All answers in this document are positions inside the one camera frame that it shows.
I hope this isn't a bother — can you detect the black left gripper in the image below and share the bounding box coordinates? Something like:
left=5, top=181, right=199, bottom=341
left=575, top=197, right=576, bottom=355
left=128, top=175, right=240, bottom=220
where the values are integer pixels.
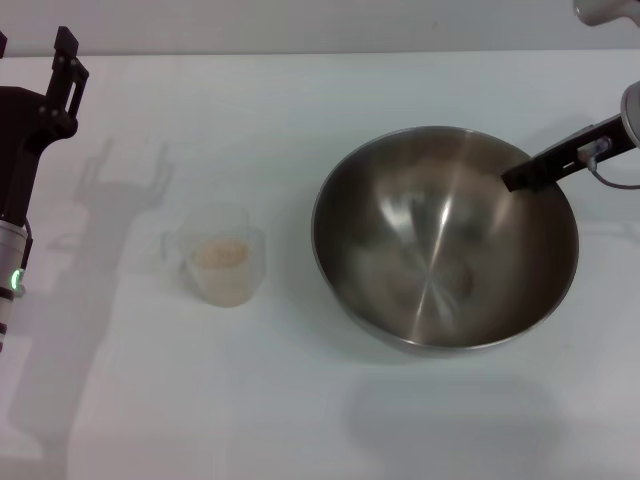
left=0, top=26, right=90, bottom=226

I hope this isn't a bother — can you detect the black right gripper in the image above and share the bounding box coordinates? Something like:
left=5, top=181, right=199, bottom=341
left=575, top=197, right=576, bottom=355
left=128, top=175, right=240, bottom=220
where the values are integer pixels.
left=501, top=113, right=638, bottom=195

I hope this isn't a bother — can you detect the stainless steel mixing bowl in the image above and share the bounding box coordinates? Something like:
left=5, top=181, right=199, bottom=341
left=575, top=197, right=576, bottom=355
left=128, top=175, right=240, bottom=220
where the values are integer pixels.
left=312, top=125, right=580, bottom=356

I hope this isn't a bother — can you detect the uncooked rice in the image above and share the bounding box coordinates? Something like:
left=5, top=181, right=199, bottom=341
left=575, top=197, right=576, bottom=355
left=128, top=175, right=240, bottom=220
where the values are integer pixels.
left=193, top=239, right=250, bottom=269

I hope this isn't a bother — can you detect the clear plastic measuring cup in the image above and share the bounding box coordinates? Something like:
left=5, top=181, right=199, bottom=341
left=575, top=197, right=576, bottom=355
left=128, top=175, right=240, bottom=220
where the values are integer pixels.
left=159, top=205, right=266, bottom=309

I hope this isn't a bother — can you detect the right wrist gripper cable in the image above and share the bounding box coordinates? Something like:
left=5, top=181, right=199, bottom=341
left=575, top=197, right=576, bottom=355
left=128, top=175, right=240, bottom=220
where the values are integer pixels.
left=578, top=138, right=640, bottom=191

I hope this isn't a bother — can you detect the wrist gripper cable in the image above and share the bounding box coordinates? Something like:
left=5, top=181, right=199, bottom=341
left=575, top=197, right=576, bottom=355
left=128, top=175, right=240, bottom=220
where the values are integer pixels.
left=578, top=138, right=640, bottom=191
left=20, top=218, right=34, bottom=299

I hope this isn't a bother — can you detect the left wrist gripper cable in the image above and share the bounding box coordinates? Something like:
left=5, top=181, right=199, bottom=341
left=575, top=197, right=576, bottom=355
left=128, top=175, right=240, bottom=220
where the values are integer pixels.
left=20, top=218, right=34, bottom=299

